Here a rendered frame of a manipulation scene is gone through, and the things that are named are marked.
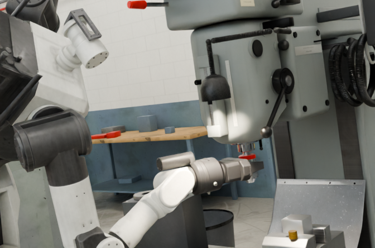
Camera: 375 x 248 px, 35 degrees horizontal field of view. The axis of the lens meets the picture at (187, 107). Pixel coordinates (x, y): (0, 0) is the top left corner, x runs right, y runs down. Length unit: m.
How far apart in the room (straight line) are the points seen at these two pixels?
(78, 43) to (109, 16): 6.81
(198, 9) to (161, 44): 6.03
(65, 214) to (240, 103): 0.52
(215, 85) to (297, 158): 0.66
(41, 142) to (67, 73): 0.23
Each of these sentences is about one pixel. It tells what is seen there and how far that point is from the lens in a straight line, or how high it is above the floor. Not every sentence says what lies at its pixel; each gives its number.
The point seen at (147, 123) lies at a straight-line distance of 7.40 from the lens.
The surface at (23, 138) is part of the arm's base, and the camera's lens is 1.28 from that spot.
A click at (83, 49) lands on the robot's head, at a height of 1.60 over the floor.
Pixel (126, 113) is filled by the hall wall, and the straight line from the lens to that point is 8.11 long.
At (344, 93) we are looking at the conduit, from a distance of 1.67.
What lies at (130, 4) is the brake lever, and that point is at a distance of 1.48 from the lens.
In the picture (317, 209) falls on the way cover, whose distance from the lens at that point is 1.93.
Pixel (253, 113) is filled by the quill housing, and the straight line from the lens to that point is 1.51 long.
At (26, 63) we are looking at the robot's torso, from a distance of 1.38.
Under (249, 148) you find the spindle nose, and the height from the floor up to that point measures 1.29.
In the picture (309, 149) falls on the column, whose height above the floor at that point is 1.21.
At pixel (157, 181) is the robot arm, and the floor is 1.25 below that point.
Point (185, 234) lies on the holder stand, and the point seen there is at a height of 1.04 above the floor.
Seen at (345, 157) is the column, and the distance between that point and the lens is 1.89.
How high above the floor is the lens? 1.50
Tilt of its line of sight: 3 degrees down
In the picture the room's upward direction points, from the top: 8 degrees counter-clockwise
